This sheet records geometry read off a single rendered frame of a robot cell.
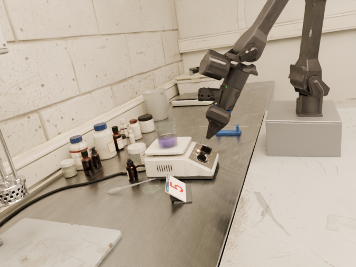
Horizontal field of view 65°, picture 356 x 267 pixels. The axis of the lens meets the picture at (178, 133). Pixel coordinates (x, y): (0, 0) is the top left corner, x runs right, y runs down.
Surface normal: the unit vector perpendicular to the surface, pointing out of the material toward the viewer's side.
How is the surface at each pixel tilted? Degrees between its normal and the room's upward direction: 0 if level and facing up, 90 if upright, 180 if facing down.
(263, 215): 0
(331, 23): 90
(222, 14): 90
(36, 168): 90
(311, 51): 94
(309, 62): 65
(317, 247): 0
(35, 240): 0
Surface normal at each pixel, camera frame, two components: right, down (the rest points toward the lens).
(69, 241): -0.15, -0.94
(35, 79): 0.92, -0.02
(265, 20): 0.22, 0.35
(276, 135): -0.36, 0.35
